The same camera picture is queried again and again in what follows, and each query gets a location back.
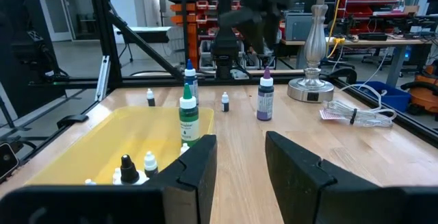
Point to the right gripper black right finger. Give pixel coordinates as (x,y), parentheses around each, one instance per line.
(294,183)

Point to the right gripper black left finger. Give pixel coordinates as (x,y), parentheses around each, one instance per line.
(195,183)

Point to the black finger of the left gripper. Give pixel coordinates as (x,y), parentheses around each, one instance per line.
(251,23)
(275,28)

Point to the large green food coloring bottle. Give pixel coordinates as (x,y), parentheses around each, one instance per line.
(189,121)

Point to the large black food coloring bottle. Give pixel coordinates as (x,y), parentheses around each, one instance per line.
(129,172)

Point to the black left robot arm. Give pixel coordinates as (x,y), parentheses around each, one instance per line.
(224,56)

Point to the large purple food coloring bottle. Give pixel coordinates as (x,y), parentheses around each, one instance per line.
(265,104)

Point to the large blue food coloring bottle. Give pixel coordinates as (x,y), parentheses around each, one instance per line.
(191,80)

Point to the grey metal box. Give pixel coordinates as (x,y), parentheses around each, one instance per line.
(297,27)

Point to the black shelf with orange bins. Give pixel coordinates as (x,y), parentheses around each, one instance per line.
(195,22)

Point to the silver lamp base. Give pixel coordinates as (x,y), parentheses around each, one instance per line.
(311,90)

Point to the yellow translucent plastic bin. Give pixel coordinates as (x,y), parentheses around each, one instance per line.
(102,142)

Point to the wooden workbench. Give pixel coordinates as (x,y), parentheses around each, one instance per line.
(376,41)

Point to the blue plastic crate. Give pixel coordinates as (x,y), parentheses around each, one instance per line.
(393,97)

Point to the black table-edge clamp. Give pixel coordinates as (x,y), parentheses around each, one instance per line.
(73,119)

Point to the silver aluminium bar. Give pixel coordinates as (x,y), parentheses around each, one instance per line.
(102,80)

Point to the orange shop vacuum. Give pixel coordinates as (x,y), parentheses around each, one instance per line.
(424,94)

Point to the black aluminium table frame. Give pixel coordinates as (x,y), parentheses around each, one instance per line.
(102,28)

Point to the black table-edge camera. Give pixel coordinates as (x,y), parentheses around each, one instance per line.
(8,162)

